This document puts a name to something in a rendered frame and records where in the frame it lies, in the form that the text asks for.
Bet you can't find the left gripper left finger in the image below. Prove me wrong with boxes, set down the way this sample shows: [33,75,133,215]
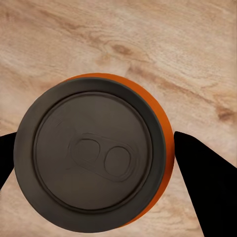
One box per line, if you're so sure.
[0,132,17,190]

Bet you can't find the can of soda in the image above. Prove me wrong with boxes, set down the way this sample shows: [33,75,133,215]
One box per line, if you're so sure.
[13,73,175,233]

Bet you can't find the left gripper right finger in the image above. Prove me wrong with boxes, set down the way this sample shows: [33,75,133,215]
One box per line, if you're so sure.
[174,131,237,237]

